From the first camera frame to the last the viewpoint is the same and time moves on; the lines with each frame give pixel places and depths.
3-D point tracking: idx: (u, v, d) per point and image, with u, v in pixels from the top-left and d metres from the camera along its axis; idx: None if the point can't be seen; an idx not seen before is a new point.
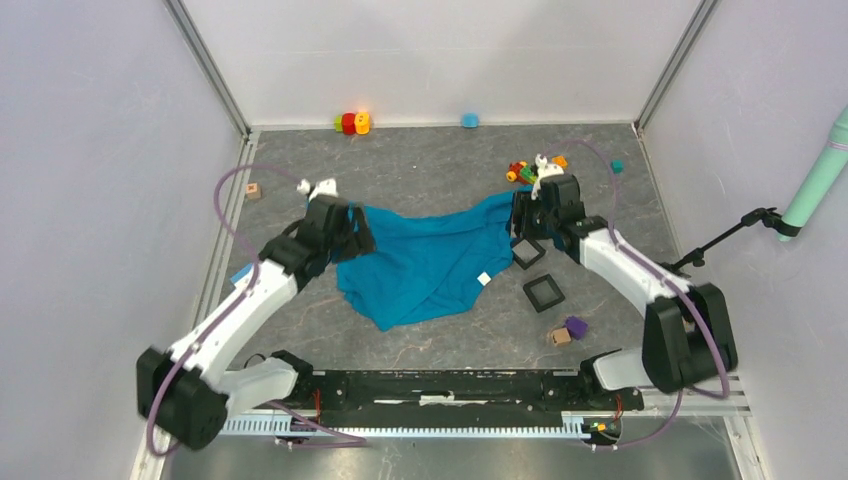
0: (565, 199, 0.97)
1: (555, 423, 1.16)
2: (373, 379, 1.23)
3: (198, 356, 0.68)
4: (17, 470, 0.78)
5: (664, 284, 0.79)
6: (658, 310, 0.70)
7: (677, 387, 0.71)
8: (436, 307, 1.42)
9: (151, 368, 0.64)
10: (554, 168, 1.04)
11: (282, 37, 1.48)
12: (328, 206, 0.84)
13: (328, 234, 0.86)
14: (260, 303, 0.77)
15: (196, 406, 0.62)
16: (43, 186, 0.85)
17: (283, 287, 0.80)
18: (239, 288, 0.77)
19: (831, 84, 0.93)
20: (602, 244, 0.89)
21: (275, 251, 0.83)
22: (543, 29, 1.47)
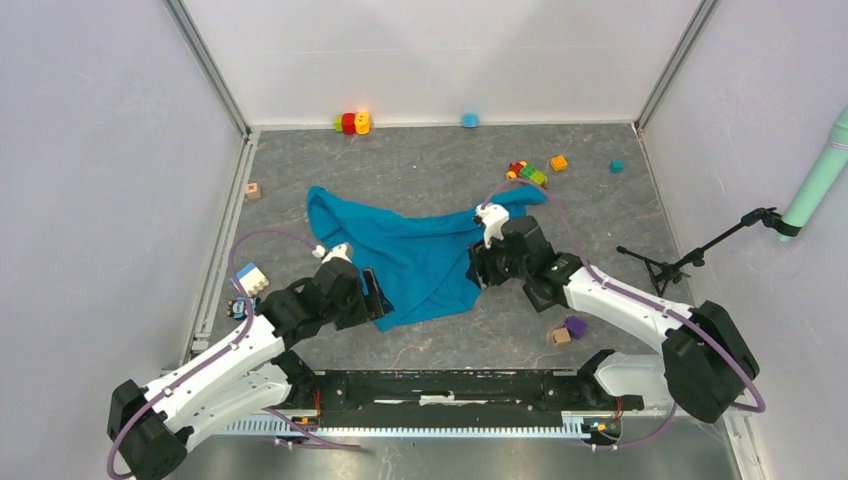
0: (536, 246, 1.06)
1: (555, 423, 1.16)
2: (373, 380, 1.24)
3: (168, 400, 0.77)
4: (18, 470, 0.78)
5: (665, 314, 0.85)
6: (676, 351, 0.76)
7: (718, 411, 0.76)
8: (436, 308, 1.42)
9: (125, 401, 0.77)
10: (498, 214, 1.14)
11: (282, 37, 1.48)
12: (337, 275, 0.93)
13: (328, 301, 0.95)
14: (240, 358, 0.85)
15: (149, 451, 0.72)
16: (43, 186, 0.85)
17: (270, 346, 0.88)
18: (226, 343, 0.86)
19: (831, 84, 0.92)
20: (588, 286, 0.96)
21: (274, 307, 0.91)
22: (543, 28, 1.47)
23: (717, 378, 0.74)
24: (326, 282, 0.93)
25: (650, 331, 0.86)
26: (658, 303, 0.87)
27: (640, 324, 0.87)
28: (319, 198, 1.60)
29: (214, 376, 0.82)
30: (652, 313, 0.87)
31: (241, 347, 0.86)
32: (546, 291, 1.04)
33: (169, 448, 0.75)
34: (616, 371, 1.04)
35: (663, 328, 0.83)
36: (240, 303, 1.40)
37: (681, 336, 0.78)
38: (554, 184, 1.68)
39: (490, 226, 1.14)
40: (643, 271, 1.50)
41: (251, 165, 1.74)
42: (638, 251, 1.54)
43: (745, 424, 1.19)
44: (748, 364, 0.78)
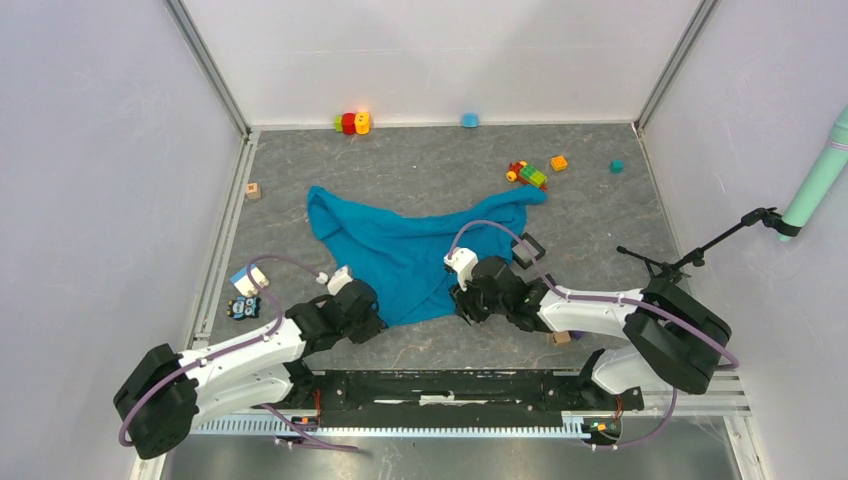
0: (507, 282, 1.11)
1: (555, 423, 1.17)
2: (373, 380, 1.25)
3: (202, 370, 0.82)
4: (17, 468, 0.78)
5: (622, 303, 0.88)
6: (640, 332, 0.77)
7: (705, 381, 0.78)
8: (436, 307, 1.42)
9: (155, 364, 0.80)
10: (465, 255, 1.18)
11: (282, 38, 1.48)
12: (357, 295, 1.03)
13: (346, 319, 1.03)
14: (271, 350, 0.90)
15: (171, 416, 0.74)
16: (43, 185, 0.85)
17: (291, 347, 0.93)
18: (259, 332, 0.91)
19: (831, 83, 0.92)
20: (556, 302, 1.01)
21: (299, 316, 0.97)
22: (544, 29, 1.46)
23: (688, 348, 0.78)
24: (348, 301, 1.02)
25: (613, 323, 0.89)
26: (613, 295, 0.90)
27: (605, 320, 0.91)
28: (319, 198, 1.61)
29: (245, 360, 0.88)
30: (612, 306, 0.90)
31: (270, 341, 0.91)
32: (527, 323, 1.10)
33: (181, 421, 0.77)
34: (610, 369, 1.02)
35: (622, 315, 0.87)
36: (240, 303, 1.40)
37: (640, 318, 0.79)
38: (554, 183, 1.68)
39: (461, 271, 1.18)
40: (643, 271, 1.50)
41: (251, 165, 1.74)
42: (638, 251, 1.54)
43: (744, 423, 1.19)
44: (713, 323, 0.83)
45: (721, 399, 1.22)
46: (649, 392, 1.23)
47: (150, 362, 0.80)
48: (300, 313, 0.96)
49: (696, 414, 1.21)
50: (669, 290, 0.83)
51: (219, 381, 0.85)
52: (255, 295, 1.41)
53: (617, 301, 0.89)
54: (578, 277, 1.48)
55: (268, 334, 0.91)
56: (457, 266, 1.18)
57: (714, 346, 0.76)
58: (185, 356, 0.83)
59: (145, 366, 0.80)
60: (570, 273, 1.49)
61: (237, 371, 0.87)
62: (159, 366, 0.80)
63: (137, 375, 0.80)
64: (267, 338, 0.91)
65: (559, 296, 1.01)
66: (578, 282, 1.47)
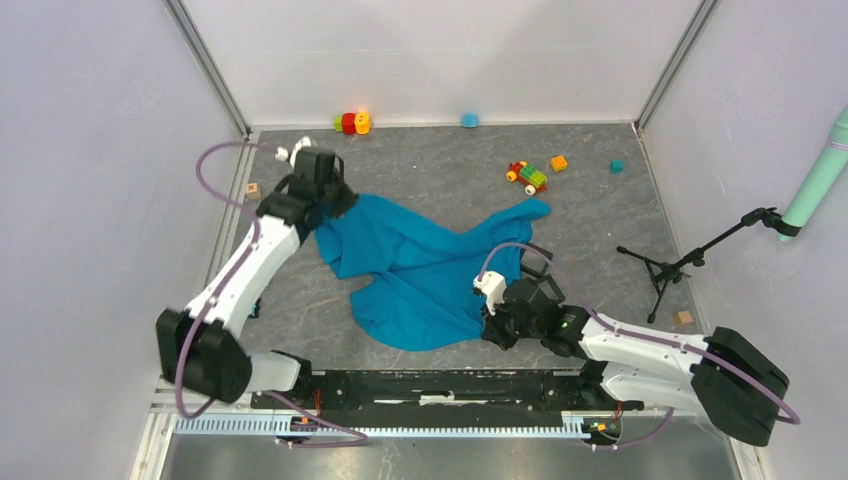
0: (541, 306, 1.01)
1: (555, 422, 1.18)
2: (373, 379, 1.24)
3: (220, 305, 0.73)
4: (17, 468, 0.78)
5: (684, 351, 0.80)
6: (707, 387, 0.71)
7: (765, 436, 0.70)
8: (457, 330, 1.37)
9: (171, 329, 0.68)
10: (494, 276, 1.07)
11: (282, 37, 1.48)
12: (313, 157, 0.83)
13: (320, 187, 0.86)
14: (268, 254, 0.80)
15: (223, 357, 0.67)
16: (44, 184, 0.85)
17: (286, 238, 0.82)
18: (245, 245, 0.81)
19: (831, 83, 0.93)
20: (602, 336, 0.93)
21: (272, 208, 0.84)
22: (543, 29, 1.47)
23: (753, 403, 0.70)
24: (310, 169, 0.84)
25: (673, 371, 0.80)
26: (673, 340, 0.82)
27: (663, 366, 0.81)
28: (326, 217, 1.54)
29: (251, 278, 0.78)
30: (671, 351, 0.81)
31: (262, 246, 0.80)
32: (564, 349, 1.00)
33: (237, 356, 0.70)
34: (627, 384, 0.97)
35: (686, 364, 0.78)
36: None
37: (707, 371, 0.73)
38: (554, 183, 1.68)
39: (490, 295, 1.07)
40: (643, 271, 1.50)
41: (251, 165, 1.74)
42: (638, 251, 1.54)
43: None
44: (777, 379, 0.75)
45: None
46: None
47: (162, 331, 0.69)
48: (274, 201, 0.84)
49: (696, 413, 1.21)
50: (737, 342, 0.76)
51: (242, 308, 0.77)
52: None
53: (678, 347, 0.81)
54: (578, 277, 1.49)
55: (255, 241, 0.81)
56: (486, 289, 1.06)
57: (781, 406, 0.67)
58: (193, 307, 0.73)
59: (163, 337, 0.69)
60: (570, 273, 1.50)
61: (251, 292, 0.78)
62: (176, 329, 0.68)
63: (160, 347, 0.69)
64: (256, 246, 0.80)
65: (606, 328, 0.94)
66: (579, 283, 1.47)
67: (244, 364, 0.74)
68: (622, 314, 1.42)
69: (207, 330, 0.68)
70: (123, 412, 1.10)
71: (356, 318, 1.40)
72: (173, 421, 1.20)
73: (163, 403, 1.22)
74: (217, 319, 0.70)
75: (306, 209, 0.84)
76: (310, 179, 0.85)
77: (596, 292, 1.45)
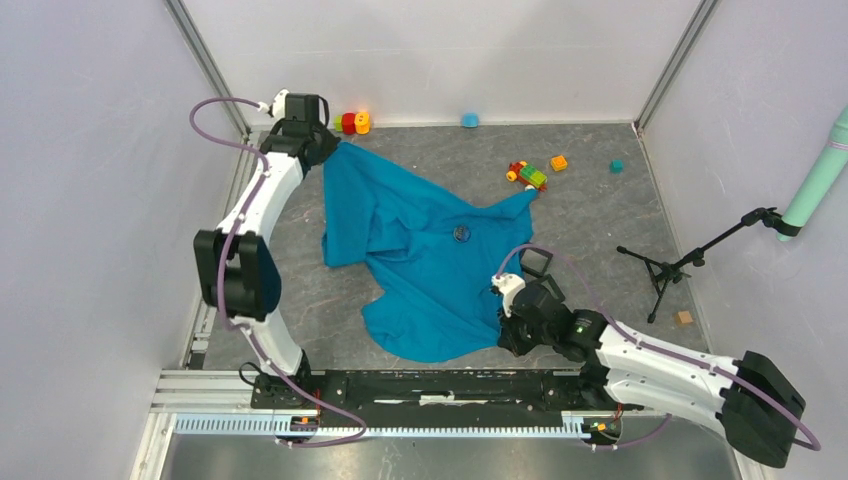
0: (552, 312, 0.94)
1: (555, 423, 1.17)
2: (373, 379, 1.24)
3: (248, 223, 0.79)
4: (18, 468, 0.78)
5: (712, 372, 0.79)
6: (736, 412, 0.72)
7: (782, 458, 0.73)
8: (474, 339, 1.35)
9: (209, 246, 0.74)
10: (513, 278, 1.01)
11: (282, 37, 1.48)
12: (302, 98, 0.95)
13: (311, 128, 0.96)
14: (280, 180, 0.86)
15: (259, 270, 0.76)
16: (44, 185, 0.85)
17: (292, 168, 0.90)
18: (257, 172, 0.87)
19: (831, 83, 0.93)
20: (623, 348, 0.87)
21: (273, 147, 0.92)
22: (544, 29, 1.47)
23: (778, 429, 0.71)
24: (299, 110, 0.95)
25: (699, 391, 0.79)
26: (701, 361, 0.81)
27: (689, 386, 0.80)
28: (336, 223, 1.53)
29: (270, 198, 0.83)
30: (698, 371, 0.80)
31: (273, 175, 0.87)
32: (576, 354, 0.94)
33: (267, 268, 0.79)
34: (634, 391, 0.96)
35: (716, 388, 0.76)
36: None
37: (736, 395, 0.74)
38: (554, 183, 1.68)
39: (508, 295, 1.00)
40: (643, 271, 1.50)
41: (251, 165, 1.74)
42: (638, 251, 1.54)
43: None
44: (800, 406, 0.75)
45: None
46: None
47: (201, 249, 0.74)
48: (274, 141, 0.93)
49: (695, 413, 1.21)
50: (768, 368, 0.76)
51: (267, 227, 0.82)
52: None
53: (707, 369, 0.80)
54: (578, 277, 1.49)
55: (267, 169, 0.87)
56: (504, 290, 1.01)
57: (807, 436, 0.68)
58: (224, 226, 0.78)
59: (202, 255, 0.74)
60: (570, 273, 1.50)
61: (272, 213, 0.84)
62: (213, 246, 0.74)
63: (200, 264, 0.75)
64: (269, 175, 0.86)
65: (626, 338, 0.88)
66: (579, 282, 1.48)
67: (273, 279, 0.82)
68: (623, 313, 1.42)
69: (243, 243, 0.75)
70: (124, 412, 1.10)
71: (371, 332, 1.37)
72: (174, 421, 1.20)
73: (163, 403, 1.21)
74: (249, 232, 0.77)
75: (302, 143, 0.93)
76: (302, 121, 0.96)
77: (597, 292, 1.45)
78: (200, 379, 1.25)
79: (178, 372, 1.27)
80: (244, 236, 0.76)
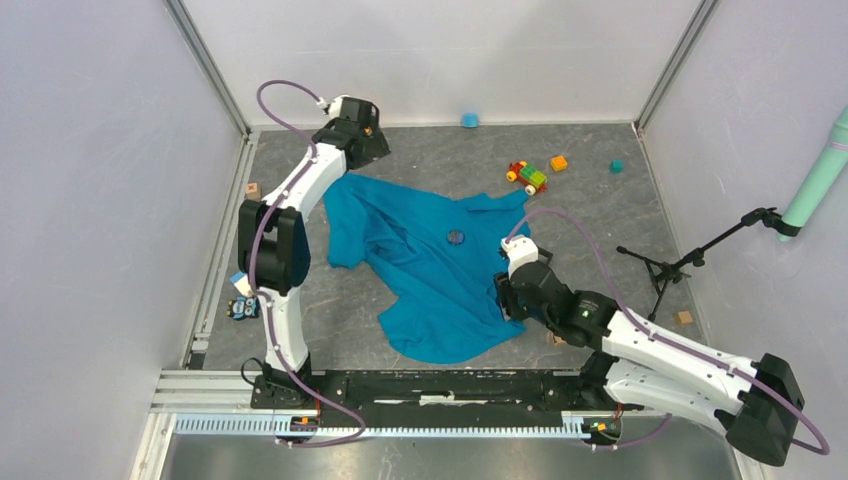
0: (553, 291, 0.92)
1: (554, 423, 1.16)
2: (373, 379, 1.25)
3: (289, 199, 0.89)
4: (18, 468, 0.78)
5: (731, 373, 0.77)
6: (754, 417, 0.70)
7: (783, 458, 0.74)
8: (492, 335, 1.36)
9: (252, 214, 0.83)
10: (524, 243, 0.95)
11: (282, 37, 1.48)
12: (356, 103, 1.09)
13: (359, 128, 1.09)
14: (325, 167, 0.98)
15: (290, 244, 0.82)
16: (44, 185, 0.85)
17: (337, 160, 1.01)
18: (306, 160, 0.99)
19: (830, 83, 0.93)
20: (634, 338, 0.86)
21: (325, 139, 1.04)
22: (543, 29, 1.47)
23: (786, 432, 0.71)
24: (353, 111, 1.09)
25: (714, 392, 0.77)
26: (719, 361, 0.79)
27: (704, 385, 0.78)
28: (343, 226, 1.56)
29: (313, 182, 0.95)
30: (715, 371, 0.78)
31: (320, 162, 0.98)
32: (578, 339, 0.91)
33: (300, 244, 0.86)
34: (632, 389, 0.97)
35: (734, 390, 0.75)
36: (240, 303, 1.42)
37: (757, 400, 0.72)
38: (554, 183, 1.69)
39: (513, 264, 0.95)
40: (643, 271, 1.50)
41: (251, 165, 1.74)
42: (638, 251, 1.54)
43: None
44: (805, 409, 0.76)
45: None
46: None
47: (245, 216, 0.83)
48: (325, 135, 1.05)
49: None
50: (786, 373, 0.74)
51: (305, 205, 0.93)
52: (255, 296, 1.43)
53: (725, 369, 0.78)
54: (578, 277, 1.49)
55: (315, 157, 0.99)
56: (511, 256, 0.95)
57: (821, 443, 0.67)
58: (269, 198, 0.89)
59: (245, 221, 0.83)
60: (570, 273, 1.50)
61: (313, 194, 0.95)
62: (256, 215, 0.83)
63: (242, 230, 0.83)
64: (315, 161, 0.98)
65: (640, 329, 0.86)
66: (578, 282, 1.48)
67: (304, 256, 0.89)
68: None
69: (282, 215, 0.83)
70: (124, 411, 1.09)
71: (392, 341, 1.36)
72: (174, 421, 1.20)
73: (163, 403, 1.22)
74: (290, 207, 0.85)
75: (349, 139, 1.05)
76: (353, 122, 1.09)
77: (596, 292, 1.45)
78: (200, 379, 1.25)
79: (179, 372, 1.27)
80: (283, 210, 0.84)
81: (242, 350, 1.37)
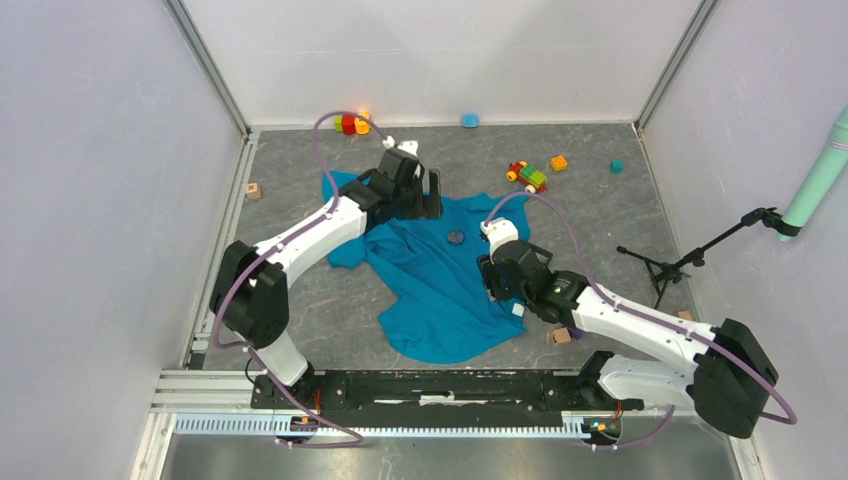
0: (532, 269, 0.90)
1: (554, 423, 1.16)
2: (373, 379, 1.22)
3: (282, 253, 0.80)
4: (18, 468, 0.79)
5: (689, 338, 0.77)
6: (709, 379, 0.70)
7: (748, 426, 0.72)
8: (492, 335, 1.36)
9: (236, 260, 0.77)
10: (504, 226, 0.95)
11: (282, 37, 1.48)
12: (400, 157, 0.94)
13: (397, 188, 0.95)
14: (337, 227, 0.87)
15: (264, 303, 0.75)
16: (44, 185, 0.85)
17: (356, 221, 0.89)
18: (322, 211, 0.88)
19: (831, 83, 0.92)
20: (600, 309, 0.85)
21: (353, 194, 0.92)
22: (543, 29, 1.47)
23: (747, 398, 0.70)
24: (393, 167, 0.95)
25: (673, 356, 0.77)
26: (678, 325, 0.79)
27: (663, 350, 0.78)
28: None
29: (316, 240, 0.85)
30: (674, 337, 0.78)
31: (334, 219, 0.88)
32: (553, 313, 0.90)
33: (277, 305, 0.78)
34: (622, 380, 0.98)
35: (690, 353, 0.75)
36: None
37: (711, 361, 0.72)
38: (554, 183, 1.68)
39: (494, 244, 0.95)
40: (643, 271, 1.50)
41: (251, 165, 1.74)
42: (638, 251, 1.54)
43: None
44: (772, 377, 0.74)
45: None
46: None
47: (229, 258, 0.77)
48: (355, 189, 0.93)
49: (696, 414, 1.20)
50: (747, 338, 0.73)
51: (301, 263, 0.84)
52: None
53: (683, 334, 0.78)
54: None
55: (331, 212, 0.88)
56: (491, 237, 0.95)
57: (780, 403, 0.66)
58: (261, 245, 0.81)
59: (228, 264, 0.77)
60: None
61: (315, 252, 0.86)
62: (241, 260, 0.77)
63: (222, 273, 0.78)
64: (329, 217, 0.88)
65: (605, 299, 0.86)
66: None
67: (279, 316, 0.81)
68: None
69: (267, 271, 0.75)
70: (123, 412, 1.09)
71: (391, 341, 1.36)
72: (174, 421, 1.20)
73: (163, 403, 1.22)
74: (276, 265, 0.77)
75: (382, 200, 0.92)
76: (391, 178, 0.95)
77: None
78: (199, 379, 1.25)
79: (178, 372, 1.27)
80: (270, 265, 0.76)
81: (242, 350, 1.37)
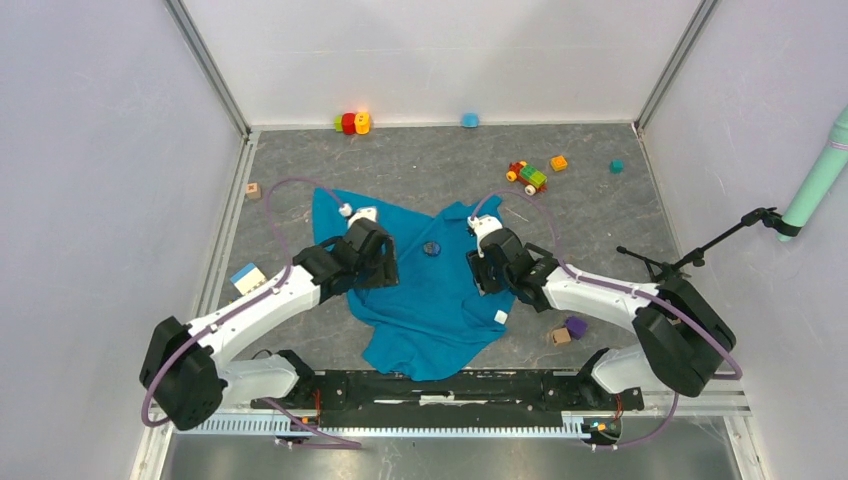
0: (514, 255, 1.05)
1: (554, 423, 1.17)
2: (373, 380, 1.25)
3: (214, 335, 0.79)
4: (17, 469, 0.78)
5: (634, 295, 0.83)
6: (648, 327, 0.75)
7: (699, 383, 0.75)
8: (471, 345, 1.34)
9: (167, 337, 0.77)
10: (489, 220, 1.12)
11: (281, 37, 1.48)
12: (367, 231, 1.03)
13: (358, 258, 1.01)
14: (283, 302, 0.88)
15: (196, 384, 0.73)
16: (44, 185, 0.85)
17: (307, 293, 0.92)
18: (269, 285, 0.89)
19: (831, 82, 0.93)
20: (564, 282, 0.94)
21: (309, 261, 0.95)
22: (543, 29, 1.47)
23: (690, 350, 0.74)
24: (359, 238, 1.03)
25: (622, 314, 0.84)
26: (626, 286, 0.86)
27: (614, 310, 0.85)
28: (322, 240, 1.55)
29: (257, 318, 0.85)
30: (623, 296, 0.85)
31: (282, 292, 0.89)
32: (529, 295, 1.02)
33: (208, 388, 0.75)
34: (611, 370, 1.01)
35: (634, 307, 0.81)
36: None
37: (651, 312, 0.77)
38: (554, 183, 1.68)
39: (480, 237, 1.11)
40: (643, 271, 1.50)
41: (251, 165, 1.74)
42: (638, 251, 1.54)
43: (745, 424, 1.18)
44: (720, 332, 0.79)
45: (720, 399, 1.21)
46: (649, 392, 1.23)
47: (160, 336, 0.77)
48: (313, 257, 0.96)
49: (696, 414, 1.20)
50: (688, 292, 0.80)
51: (237, 343, 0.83)
52: None
53: (630, 292, 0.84)
54: None
55: (278, 285, 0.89)
56: (477, 231, 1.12)
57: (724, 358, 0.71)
58: (194, 325, 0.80)
59: (158, 341, 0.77)
60: None
61: (251, 331, 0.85)
62: (172, 338, 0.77)
63: (152, 351, 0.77)
64: (277, 290, 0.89)
65: (569, 275, 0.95)
66: None
67: (212, 398, 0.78)
68: None
69: (196, 355, 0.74)
70: (123, 412, 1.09)
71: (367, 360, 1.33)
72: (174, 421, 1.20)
73: None
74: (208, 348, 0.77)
75: (342, 269, 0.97)
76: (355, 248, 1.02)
77: None
78: None
79: None
80: (202, 347, 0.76)
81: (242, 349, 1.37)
